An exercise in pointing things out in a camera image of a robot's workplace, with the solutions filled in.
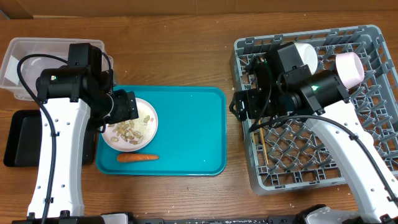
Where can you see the orange carrot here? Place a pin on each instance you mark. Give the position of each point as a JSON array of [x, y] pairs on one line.
[[133, 157]]

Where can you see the pink plate with food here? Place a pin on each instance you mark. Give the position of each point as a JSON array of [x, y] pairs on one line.
[[133, 134]]

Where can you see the teal plastic tray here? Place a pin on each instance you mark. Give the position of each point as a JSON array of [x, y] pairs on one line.
[[190, 139]]

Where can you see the pink bowl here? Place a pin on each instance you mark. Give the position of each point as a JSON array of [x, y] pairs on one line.
[[350, 69]]

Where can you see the grey plastic dish rack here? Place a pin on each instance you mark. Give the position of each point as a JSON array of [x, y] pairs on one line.
[[297, 158]]

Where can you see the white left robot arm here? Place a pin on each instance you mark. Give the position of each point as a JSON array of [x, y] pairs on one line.
[[73, 98]]

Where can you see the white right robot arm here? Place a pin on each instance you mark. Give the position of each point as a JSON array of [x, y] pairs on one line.
[[289, 86]]

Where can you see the white bowl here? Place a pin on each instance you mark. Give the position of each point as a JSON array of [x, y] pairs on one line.
[[308, 55]]

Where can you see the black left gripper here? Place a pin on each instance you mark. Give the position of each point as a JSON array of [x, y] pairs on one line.
[[127, 108]]

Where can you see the black plastic bin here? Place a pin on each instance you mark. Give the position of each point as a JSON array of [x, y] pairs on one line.
[[24, 140]]

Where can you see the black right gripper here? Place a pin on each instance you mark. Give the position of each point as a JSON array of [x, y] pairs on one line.
[[248, 102]]

